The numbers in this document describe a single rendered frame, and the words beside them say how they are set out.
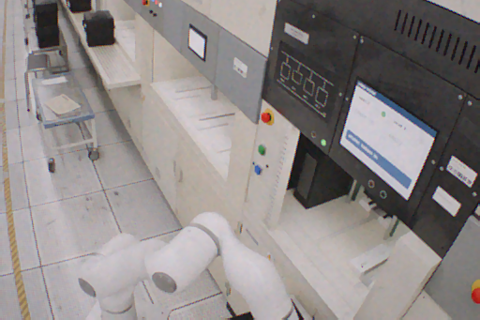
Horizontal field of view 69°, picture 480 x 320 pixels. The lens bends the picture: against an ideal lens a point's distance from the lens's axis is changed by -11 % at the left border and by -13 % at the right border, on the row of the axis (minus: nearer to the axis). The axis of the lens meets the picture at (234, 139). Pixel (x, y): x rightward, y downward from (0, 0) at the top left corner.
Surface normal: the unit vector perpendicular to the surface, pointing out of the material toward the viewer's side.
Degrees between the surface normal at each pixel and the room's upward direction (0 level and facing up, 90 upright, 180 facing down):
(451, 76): 90
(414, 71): 90
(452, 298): 90
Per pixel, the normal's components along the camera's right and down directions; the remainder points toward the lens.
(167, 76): 0.48, 0.52
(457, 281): -0.87, 0.18
